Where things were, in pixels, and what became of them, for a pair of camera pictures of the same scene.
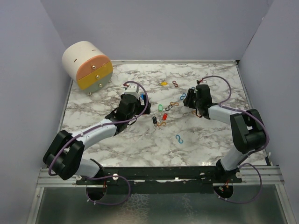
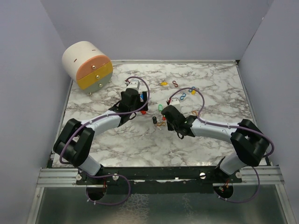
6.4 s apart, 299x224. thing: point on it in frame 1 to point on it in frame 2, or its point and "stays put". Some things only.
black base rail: (204, 176) stays put
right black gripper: (187, 101) to (169, 127)
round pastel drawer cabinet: (85, 63) stays put
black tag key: (154, 119) stays put
